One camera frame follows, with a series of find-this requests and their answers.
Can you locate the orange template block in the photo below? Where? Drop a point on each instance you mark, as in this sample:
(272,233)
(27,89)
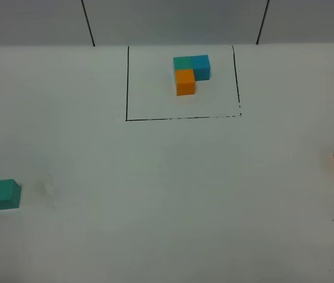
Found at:
(185,82)

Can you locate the green template block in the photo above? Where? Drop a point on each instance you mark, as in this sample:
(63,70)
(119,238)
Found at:
(183,65)

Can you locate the blue template block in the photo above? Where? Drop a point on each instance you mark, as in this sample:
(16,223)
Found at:
(201,67)

